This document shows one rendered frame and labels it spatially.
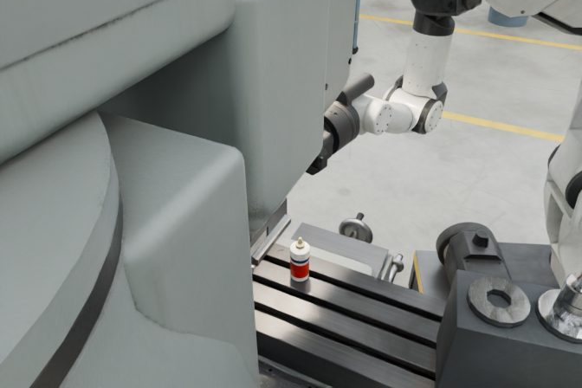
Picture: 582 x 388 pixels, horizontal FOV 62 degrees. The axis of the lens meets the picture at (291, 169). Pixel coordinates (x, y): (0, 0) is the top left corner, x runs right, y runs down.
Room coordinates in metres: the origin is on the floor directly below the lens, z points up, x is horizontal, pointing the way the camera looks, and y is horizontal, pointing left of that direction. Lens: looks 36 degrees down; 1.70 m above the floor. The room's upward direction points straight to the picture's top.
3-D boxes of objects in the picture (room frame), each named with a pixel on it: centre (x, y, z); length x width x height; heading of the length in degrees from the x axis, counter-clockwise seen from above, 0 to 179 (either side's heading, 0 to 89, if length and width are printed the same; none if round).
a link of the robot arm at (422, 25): (1.07, -0.33, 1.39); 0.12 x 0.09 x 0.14; 141
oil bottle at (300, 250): (0.71, -0.02, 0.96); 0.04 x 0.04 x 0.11
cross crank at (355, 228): (1.12, -0.20, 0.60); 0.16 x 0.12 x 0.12; 155
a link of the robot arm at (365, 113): (0.82, -0.12, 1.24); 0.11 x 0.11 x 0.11; 50
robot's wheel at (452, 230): (1.20, -0.61, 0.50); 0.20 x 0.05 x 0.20; 86
